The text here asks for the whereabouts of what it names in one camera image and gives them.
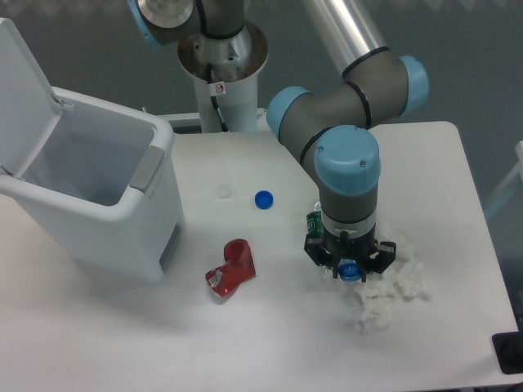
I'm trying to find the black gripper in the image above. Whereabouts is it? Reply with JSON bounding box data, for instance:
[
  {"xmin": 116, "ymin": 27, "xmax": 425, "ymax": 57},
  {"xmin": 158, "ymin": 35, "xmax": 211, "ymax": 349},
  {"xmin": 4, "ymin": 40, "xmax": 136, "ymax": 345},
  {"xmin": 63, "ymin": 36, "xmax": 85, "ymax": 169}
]
[{"xmin": 304, "ymin": 216, "xmax": 397, "ymax": 283}]

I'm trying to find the clear plastic bottle blue cap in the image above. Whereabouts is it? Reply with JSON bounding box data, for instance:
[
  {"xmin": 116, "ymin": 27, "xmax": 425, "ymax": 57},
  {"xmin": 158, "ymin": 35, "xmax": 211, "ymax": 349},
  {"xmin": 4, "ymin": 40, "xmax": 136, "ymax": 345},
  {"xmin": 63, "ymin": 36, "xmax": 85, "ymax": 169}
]
[{"xmin": 306, "ymin": 201, "xmax": 361, "ymax": 282}]

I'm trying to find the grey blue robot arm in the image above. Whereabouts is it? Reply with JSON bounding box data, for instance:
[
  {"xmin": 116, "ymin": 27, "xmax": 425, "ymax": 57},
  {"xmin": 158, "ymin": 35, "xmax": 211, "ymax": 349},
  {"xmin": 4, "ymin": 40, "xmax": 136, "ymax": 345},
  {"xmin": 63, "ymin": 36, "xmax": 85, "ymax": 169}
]
[{"xmin": 129, "ymin": 1, "xmax": 429, "ymax": 279}]

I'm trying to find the crushed red can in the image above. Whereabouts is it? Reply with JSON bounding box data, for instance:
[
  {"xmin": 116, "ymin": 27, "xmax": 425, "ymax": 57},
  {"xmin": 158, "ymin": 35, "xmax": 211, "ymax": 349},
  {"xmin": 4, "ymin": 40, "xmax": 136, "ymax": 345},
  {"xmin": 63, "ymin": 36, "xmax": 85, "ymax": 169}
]
[{"xmin": 205, "ymin": 238, "xmax": 257, "ymax": 305}]

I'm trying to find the white bottle cap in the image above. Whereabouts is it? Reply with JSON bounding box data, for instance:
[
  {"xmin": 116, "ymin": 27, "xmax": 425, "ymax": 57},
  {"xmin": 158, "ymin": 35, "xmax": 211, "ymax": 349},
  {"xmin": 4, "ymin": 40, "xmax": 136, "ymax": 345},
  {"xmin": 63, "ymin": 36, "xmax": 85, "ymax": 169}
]
[{"xmin": 216, "ymin": 184, "xmax": 232, "ymax": 199}]

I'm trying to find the white trash can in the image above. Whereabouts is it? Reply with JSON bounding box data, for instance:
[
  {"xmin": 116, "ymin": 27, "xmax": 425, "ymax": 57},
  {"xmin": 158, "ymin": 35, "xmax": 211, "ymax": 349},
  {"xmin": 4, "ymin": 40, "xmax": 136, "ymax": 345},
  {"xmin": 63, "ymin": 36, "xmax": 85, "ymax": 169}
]
[{"xmin": 1, "ymin": 88, "xmax": 183, "ymax": 282}]

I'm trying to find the white trash can lid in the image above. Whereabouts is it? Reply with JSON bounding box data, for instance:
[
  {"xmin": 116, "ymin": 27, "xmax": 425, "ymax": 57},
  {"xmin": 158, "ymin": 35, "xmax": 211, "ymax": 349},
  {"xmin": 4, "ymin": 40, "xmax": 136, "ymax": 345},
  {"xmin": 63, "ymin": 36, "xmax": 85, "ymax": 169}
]
[{"xmin": 1, "ymin": 18, "xmax": 61, "ymax": 177}]

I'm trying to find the crumpled white tissue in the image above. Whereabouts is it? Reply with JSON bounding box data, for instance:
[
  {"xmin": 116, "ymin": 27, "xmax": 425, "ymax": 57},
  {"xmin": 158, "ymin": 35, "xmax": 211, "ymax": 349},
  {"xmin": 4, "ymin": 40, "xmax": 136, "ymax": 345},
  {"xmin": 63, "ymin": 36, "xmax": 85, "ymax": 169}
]
[{"xmin": 355, "ymin": 220, "xmax": 431, "ymax": 334}]

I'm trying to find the black device at edge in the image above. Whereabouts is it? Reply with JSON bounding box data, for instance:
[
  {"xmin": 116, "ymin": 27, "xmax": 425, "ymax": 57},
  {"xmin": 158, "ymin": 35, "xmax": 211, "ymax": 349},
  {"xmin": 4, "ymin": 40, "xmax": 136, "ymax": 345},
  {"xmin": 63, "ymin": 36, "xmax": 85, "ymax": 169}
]
[{"xmin": 492, "ymin": 332, "xmax": 522, "ymax": 375}]

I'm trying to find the black cable on pedestal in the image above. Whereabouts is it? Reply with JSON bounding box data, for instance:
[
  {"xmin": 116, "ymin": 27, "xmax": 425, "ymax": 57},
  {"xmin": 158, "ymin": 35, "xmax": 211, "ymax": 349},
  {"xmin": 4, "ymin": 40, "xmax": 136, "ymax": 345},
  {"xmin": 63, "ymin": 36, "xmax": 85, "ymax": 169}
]
[{"xmin": 205, "ymin": 63, "xmax": 229, "ymax": 132}]

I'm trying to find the white frame at right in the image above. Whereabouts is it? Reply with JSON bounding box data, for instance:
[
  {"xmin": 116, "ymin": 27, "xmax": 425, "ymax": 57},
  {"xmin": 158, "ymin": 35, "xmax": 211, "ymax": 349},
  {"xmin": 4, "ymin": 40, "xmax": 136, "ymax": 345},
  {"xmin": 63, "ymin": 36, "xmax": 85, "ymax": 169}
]
[{"xmin": 484, "ymin": 140, "xmax": 522, "ymax": 221}]

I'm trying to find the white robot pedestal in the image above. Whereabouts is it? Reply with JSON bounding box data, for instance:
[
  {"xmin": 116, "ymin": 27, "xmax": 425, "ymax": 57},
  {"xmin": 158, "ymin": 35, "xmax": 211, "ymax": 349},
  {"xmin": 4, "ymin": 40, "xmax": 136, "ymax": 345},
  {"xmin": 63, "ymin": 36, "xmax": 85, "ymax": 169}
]
[{"xmin": 178, "ymin": 20, "xmax": 268, "ymax": 133}]

